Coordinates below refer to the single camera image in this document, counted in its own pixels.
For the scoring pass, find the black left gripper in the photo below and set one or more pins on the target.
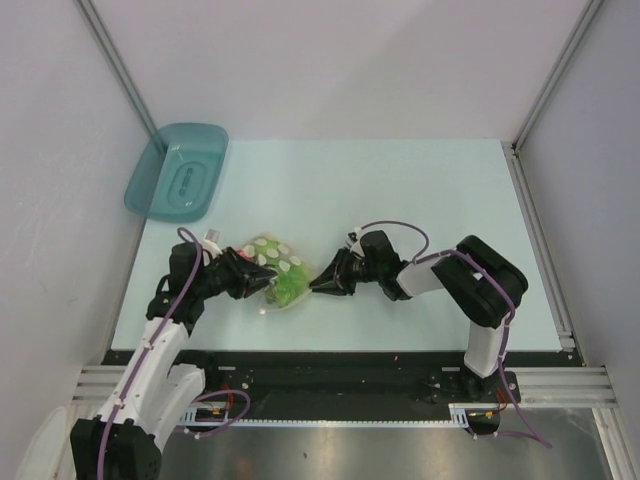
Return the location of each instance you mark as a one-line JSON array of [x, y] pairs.
[[243, 270]]

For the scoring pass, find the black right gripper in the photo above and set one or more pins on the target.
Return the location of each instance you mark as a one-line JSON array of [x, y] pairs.
[[336, 275]]

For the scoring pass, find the red fake tomato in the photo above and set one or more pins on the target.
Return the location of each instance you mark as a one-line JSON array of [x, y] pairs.
[[243, 254]]

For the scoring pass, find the clear polka dot zip bag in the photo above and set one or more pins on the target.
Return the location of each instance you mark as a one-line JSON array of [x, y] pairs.
[[266, 250]]

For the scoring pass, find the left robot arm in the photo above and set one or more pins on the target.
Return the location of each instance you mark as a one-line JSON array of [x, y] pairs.
[[125, 439]]

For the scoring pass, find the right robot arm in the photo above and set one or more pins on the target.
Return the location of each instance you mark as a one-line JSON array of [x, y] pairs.
[[483, 284]]

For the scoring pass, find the teal plastic bin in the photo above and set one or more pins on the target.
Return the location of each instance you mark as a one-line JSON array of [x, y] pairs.
[[177, 174]]

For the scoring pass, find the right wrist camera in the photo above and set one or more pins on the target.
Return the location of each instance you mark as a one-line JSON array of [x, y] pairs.
[[353, 241]]

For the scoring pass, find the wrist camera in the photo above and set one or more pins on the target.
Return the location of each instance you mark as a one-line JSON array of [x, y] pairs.
[[353, 241], [210, 242]]

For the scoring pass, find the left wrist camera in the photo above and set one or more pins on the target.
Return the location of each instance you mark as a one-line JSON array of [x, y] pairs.
[[210, 242]]

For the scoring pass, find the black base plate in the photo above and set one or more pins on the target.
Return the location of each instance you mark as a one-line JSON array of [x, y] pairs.
[[371, 387]]

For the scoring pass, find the white cable duct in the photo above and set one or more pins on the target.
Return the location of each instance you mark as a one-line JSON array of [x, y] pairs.
[[457, 419]]

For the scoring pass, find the front aluminium rail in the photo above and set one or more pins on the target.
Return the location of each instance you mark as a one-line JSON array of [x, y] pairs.
[[558, 387]]

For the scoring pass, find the left aluminium corner post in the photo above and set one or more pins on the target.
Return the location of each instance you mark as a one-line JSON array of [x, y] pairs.
[[108, 48]]

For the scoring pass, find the aluminium corner post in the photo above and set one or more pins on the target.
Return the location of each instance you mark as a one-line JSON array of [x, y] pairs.
[[559, 69], [108, 48]]

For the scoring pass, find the right aluminium corner post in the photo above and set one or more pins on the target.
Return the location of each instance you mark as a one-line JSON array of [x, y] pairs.
[[559, 69]]

